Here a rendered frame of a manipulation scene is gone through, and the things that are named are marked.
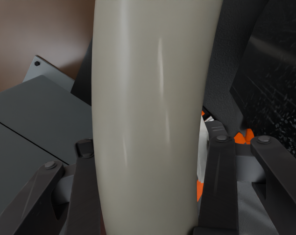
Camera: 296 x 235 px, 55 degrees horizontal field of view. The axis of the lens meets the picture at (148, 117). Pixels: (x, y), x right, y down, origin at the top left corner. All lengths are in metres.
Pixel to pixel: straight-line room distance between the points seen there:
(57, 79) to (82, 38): 0.19
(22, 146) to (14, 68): 0.52
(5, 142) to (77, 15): 0.54
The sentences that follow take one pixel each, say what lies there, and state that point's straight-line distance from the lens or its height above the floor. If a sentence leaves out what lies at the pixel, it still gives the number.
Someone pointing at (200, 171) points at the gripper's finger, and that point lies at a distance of 0.16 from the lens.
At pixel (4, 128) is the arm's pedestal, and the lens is 0.81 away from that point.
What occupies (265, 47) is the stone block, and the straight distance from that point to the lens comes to 0.72.
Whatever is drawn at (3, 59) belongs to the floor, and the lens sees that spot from 1.25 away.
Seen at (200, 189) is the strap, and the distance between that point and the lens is 1.22.
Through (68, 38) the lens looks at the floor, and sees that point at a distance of 1.11.
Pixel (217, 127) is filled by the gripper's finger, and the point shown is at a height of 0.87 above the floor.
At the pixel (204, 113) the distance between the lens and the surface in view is 1.06.
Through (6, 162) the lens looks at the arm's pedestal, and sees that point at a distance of 0.72.
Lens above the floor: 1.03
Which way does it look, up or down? 69 degrees down
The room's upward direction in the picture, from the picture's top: 160 degrees counter-clockwise
